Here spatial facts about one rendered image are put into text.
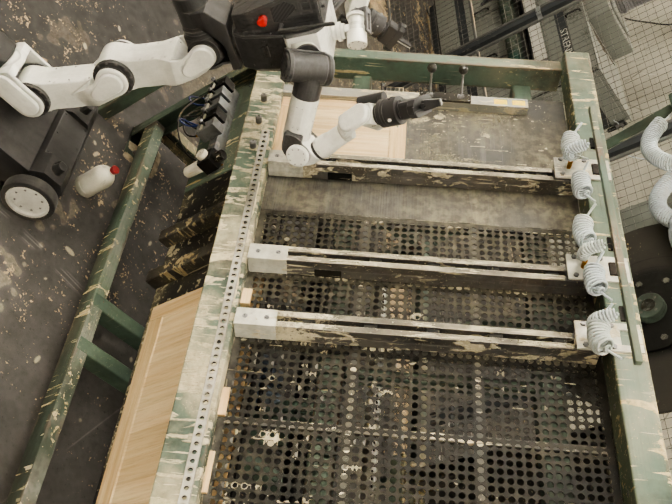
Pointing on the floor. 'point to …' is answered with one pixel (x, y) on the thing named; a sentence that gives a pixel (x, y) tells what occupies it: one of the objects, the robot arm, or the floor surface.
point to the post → (125, 101)
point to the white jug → (96, 180)
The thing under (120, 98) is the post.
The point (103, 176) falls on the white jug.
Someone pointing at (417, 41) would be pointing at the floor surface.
